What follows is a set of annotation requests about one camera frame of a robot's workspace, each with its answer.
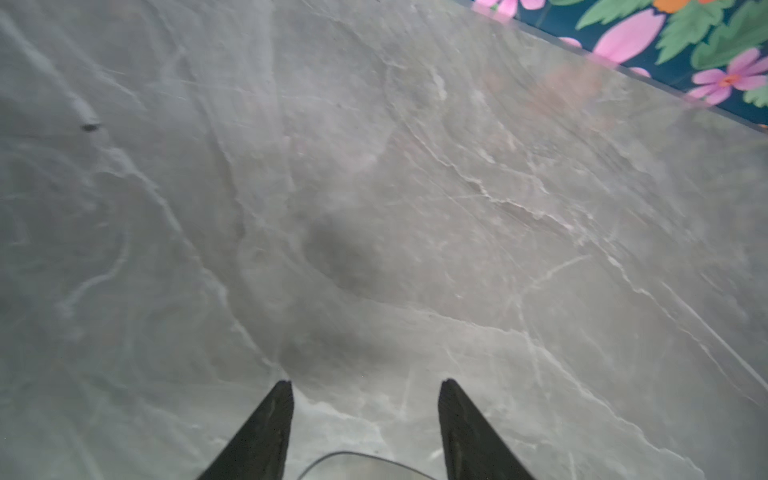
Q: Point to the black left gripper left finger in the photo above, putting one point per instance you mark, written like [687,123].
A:
[258,450]

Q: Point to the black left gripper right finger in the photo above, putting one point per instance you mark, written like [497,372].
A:
[472,448]

